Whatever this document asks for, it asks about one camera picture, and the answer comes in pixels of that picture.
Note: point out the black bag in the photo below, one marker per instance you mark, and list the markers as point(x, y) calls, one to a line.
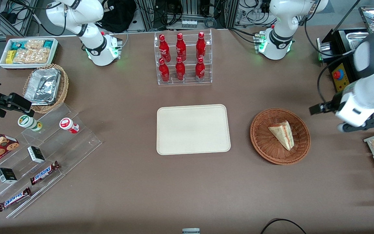
point(118, 14)

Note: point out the white plastic snack bin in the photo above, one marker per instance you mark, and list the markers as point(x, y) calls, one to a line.
point(3, 65)

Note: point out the white grey edge device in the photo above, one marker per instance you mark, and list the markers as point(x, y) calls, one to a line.
point(191, 231)

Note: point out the clear acrylic bottle rack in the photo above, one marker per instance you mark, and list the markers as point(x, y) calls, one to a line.
point(190, 55)

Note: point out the aluminium frame rack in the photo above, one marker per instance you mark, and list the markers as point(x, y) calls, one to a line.
point(148, 14)

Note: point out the white power strip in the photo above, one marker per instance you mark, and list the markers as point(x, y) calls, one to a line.
point(189, 23)

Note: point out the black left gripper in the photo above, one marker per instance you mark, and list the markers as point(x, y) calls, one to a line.
point(331, 105)

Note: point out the red cola bottle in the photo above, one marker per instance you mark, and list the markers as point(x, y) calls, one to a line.
point(180, 47)
point(164, 71)
point(180, 69)
point(164, 48)
point(200, 69)
point(201, 46)

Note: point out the teal snack packet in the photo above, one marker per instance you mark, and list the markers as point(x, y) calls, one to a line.
point(16, 45)
point(48, 44)

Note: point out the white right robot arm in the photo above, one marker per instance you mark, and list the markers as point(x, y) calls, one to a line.
point(99, 48)

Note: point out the green white lidded cup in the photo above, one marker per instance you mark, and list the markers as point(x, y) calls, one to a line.
point(29, 123)

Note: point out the black slanted pole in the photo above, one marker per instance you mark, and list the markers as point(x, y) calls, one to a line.
point(346, 16)

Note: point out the yellow emergency stop box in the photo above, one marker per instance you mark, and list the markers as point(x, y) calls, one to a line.
point(341, 83)

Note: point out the clear acrylic stepped shelf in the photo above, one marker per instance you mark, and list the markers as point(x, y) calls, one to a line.
point(76, 146)

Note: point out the beige plastic tray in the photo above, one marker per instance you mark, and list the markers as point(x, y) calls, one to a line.
point(193, 130)

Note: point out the clear cracker bag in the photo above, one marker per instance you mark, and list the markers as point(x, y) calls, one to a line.
point(34, 44)
point(32, 57)

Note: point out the brown Snickers bar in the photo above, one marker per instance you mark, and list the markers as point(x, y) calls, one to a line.
point(44, 172)
point(14, 199)

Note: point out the black machine with steel pans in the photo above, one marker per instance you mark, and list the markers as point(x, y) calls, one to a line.
point(339, 45)

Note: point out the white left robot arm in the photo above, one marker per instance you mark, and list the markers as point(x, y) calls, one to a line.
point(279, 39)

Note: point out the light wicker basket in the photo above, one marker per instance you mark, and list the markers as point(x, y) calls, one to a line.
point(63, 87)

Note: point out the triangle sandwich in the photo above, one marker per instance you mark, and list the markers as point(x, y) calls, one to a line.
point(284, 135)

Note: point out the yellow snack packet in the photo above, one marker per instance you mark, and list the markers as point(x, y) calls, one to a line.
point(9, 57)

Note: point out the stack of foil trays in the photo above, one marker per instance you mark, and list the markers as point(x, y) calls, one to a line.
point(42, 86)

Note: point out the brown wicker basket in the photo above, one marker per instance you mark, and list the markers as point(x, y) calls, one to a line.
point(265, 146)

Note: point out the red white lidded cup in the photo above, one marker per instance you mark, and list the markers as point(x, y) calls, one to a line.
point(68, 125)

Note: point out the small black carton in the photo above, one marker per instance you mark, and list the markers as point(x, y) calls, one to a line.
point(6, 175)
point(36, 154)

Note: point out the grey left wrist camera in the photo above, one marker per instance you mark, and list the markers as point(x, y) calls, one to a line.
point(362, 124)

